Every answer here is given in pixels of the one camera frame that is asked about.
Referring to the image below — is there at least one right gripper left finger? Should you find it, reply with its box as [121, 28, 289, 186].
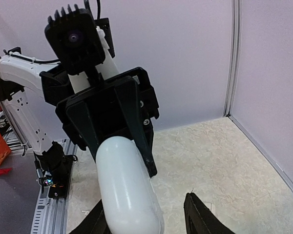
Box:
[69, 200, 111, 234]

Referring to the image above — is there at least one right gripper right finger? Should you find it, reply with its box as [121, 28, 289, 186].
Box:
[184, 193, 234, 234]

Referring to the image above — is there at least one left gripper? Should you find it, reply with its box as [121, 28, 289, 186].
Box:
[40, 66, 159, 177]

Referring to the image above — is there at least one white oval charging case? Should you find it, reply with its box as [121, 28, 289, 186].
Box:
[96, 136, 165, 234]

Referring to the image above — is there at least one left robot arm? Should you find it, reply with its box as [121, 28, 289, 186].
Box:
[0, 47, 159, 198]

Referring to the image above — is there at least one aluminium front rail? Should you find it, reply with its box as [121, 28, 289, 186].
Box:
[29, 138, 76, 234]

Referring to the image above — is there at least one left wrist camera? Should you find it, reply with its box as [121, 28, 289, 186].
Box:
[44, 4, 105, 76]

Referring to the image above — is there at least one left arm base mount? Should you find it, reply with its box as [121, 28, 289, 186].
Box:
[34, 141, 78, 198]

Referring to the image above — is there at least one right aluminium corner post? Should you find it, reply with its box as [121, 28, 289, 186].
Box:
[223, 0, 242, 117]

